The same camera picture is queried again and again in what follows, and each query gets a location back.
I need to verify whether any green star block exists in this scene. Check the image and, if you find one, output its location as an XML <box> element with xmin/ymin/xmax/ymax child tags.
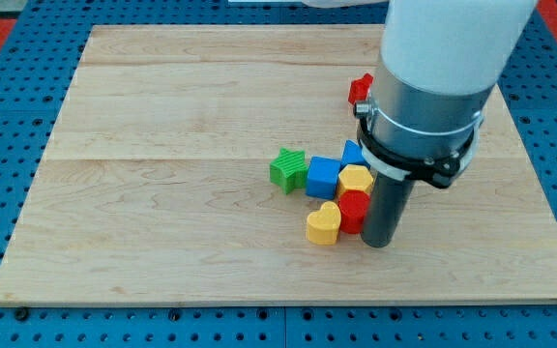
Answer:
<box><xmin>269</xmin><ymin>148</ymin><xmax>308</xmax><ymax>194</ymax></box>

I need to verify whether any blue cube block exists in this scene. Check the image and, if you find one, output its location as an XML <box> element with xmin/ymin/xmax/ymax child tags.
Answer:
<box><xmin>306</xmin><ymin>156</ymin><xmax>340</xmax><ymax>200</ymax></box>

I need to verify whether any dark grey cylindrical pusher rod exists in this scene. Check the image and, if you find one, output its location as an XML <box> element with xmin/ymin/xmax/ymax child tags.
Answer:
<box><xmin>361</xmin><ymin>174</ymin><xmax>414</xmax><ymax>247</ymax></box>

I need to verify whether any light wooden board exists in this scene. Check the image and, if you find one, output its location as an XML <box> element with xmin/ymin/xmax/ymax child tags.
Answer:
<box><xmin>0</xmin><ymin>24</ymin><xmax>557</xmax><ymax>307</ymax></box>

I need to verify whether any black clamp ring with screw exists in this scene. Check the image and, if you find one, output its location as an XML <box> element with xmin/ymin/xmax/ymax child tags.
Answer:
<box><xmin>353</xmin><ymin>99</ymin><xmax>484</xmax><ymax>190</ymax></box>

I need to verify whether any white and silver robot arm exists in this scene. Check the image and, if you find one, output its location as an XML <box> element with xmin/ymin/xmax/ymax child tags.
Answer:
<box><xmin>371</xmin><ymin>0</ymin><xmax>537</xmax><ymax>160</ymax></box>

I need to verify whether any yellow heart block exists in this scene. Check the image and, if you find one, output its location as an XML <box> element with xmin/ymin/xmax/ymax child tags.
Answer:
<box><xmin>306</xmin><ymin>201</ymin><xmax>341</xmax><ymax>246</ymax></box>

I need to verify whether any yellow hexagon block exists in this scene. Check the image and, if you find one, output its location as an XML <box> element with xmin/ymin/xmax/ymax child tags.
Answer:
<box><xmin>337</xmin><ymin>164</ymin><xmax>374</xmax><ymax>197</ymax></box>

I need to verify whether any blue triangular block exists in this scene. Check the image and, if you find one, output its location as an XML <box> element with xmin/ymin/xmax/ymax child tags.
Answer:
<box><xmin>340</xmin><ymin>139</ymin><xmax>370</xmax><ymax>169</ymax></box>

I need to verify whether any red star block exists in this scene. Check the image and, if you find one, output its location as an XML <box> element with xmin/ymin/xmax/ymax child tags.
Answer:
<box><xmin>347</xmin><ymin>72</ymin><xmax>374</xmax><ymax>105</ymax></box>

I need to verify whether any red cylinder block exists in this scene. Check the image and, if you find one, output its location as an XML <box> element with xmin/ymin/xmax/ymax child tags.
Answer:
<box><xmin>338</xmin><ymin>190</ymin><xmax>370</xmax><ymax>234</ymax></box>

